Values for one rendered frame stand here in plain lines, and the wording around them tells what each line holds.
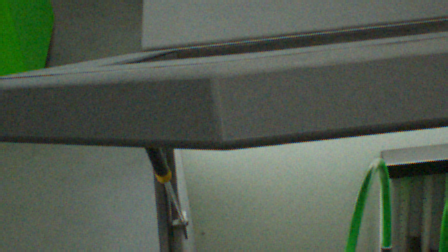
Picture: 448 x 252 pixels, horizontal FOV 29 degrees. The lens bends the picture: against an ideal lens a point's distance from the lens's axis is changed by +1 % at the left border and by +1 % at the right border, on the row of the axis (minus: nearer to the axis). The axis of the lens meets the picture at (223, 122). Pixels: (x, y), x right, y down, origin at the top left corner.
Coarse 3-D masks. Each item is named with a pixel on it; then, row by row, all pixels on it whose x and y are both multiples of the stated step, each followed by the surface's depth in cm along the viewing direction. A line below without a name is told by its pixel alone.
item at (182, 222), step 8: (152, 152) 103; (160, 152) 104; (152, 160) 105; (160, 160) 106; (160, 168) 107; (168, 168) 109; (160, 176) 109; (168, 176) 110; (168, 184) 113; (168, 192) 115; (176, 200) 118; (176, 208) 120; (184, 216) 125; (176, 224) 124; (184, 224) 124; (184, 232) 125
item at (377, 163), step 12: (372, 168) 114; (384, 168) 122; (372, 180) 112; (384, 180) 127; (360, 192) 110; (384, 192) 129; (360, 204) 108; (384, 204) 132; (360, 216) 107; (384, 216) 134; (348, 228) 107; (384, 228) 136; (348, 240) 106; (384, 240) 137
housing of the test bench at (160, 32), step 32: (160, 0) 141; (192, 0) 140; (224, 0) 139; (256, 0) 138; (288, 0) 137; (320, 0) 136; (352, 0) 135; (384, 0) 134; (416, 0) 133; (160, 32) 132; (192, 32) 132; (224, 32) 131; (256, 32) 130; (288, 32) 129; (320, 32) 129
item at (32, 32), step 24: (0, 0) 348; (24, 0) 379; (48, 0) 432; (0, 24) 354; (24, 24) 373; (48, 24) 425; (0, 48) 360; (24, 48) 368; (0, 72) 367; (24, 72) 368
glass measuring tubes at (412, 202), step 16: (384, 160) 135; (400, 160) 135; (416, 160) 135; (432, 160) 134; (400, 176) 136; (416, 176) 137; (432, 176) 140; (400, 192) 139; (416, 192) 139; (432, 192) 140; (400, 208) 141; (416, 208) 141; (432, 208) 142; (400, 224) 145; (416, 224) 143; (432, 224) 144; (400, 240) 148; (416, 240) 145; (432, 240) 146
